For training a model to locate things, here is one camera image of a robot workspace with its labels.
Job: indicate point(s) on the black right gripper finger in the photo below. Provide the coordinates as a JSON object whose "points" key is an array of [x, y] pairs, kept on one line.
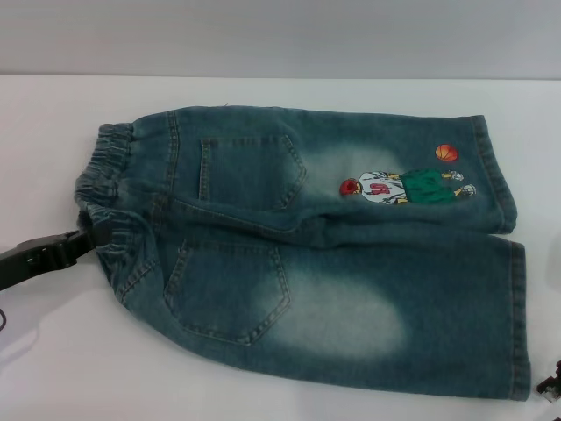
{"points": [[551, 382]]}

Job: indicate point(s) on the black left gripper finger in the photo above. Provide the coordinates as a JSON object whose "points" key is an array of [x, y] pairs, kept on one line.
{"points": [[97, 234]]}

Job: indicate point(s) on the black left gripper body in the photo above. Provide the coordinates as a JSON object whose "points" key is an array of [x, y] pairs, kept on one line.
{"points": [[35, 259]]}

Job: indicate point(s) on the blue denim shorts with embroidery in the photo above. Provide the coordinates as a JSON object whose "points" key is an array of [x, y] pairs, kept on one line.
{"points": [[307, 263]]}

